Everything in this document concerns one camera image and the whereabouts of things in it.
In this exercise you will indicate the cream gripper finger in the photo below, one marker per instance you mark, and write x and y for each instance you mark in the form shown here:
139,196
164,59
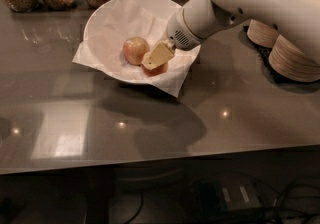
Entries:
160,54

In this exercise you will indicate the white bowl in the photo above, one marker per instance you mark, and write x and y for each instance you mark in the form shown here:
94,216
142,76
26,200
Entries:
110,21

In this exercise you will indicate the black power adapter box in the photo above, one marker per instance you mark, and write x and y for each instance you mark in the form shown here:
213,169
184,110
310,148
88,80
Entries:
216,198

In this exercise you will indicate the back stack of paper bowls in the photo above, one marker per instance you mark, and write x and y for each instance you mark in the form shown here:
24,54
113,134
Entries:
262,34

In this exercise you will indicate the white paper napkin liner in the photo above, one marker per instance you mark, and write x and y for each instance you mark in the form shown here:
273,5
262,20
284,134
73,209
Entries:
116,18

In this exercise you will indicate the black tray under bowls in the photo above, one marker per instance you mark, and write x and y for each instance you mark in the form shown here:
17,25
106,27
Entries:
270,73

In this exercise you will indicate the red-yellow apple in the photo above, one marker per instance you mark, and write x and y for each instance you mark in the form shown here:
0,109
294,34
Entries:
134,49
157,71

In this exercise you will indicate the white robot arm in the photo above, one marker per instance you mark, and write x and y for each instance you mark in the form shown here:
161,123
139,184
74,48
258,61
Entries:
296,20

